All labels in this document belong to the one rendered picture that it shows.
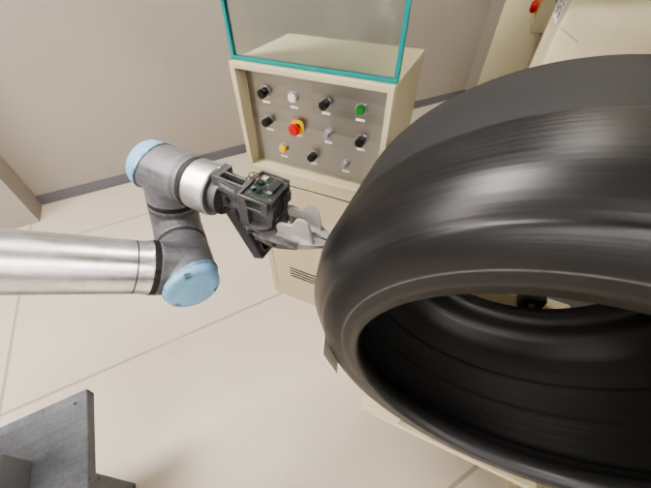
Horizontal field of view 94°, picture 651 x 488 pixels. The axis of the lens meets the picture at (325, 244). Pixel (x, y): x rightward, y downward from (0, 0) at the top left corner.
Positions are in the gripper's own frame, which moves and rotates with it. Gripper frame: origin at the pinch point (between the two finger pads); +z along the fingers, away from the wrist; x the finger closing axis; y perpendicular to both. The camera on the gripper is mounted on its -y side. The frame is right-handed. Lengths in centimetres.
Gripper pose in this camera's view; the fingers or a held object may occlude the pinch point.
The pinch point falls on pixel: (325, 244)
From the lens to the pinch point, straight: 50.1
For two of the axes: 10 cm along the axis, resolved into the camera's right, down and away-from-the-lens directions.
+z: 9.1, 3.7, -2.0
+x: 4.1, -6.7, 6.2
